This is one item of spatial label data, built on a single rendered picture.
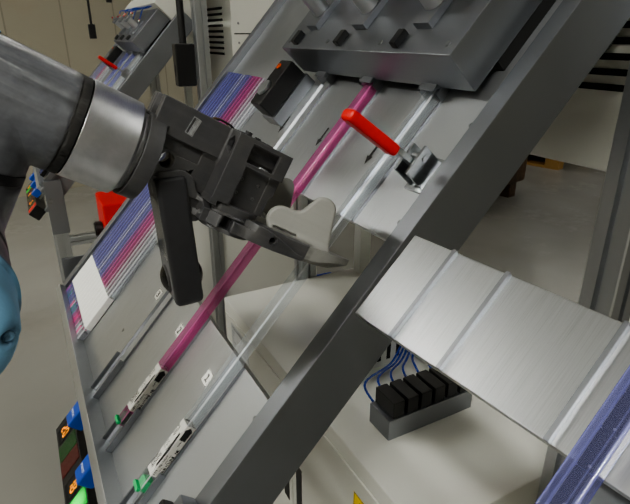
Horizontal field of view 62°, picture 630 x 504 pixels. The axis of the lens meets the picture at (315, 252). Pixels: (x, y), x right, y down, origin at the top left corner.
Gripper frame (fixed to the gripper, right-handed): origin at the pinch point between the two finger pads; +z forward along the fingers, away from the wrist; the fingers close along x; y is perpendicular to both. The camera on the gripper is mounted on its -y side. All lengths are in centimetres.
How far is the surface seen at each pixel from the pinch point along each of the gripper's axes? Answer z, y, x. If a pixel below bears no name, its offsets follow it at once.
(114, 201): 3, -19, 92
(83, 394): -8.5, -31.2, 20.7
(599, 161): 33.8, 24.9, -0.7
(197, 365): -3.1, -17.3, 6.2
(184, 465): -4.5, -23.6, -2.5
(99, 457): -8.2, -31.3, 8.3
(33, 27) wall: -17, 20, 421
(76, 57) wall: 16, 15, 428
